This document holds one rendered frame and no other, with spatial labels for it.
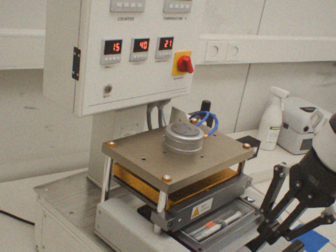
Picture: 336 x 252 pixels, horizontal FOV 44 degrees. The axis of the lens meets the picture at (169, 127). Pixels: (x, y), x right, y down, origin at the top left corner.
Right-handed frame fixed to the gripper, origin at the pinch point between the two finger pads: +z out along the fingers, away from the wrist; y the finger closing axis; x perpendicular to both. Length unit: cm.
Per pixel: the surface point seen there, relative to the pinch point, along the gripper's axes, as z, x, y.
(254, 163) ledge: 35, 67, -30
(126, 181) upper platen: 7.8, -10.9, -24.9
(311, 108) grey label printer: 19, 99, -35
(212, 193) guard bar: 1.3, -1.4, -12.2
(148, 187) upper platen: 4.1, -10.8, -19.9
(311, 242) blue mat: 28, 48, 4
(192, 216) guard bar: 3.8, -6.8, -10.9
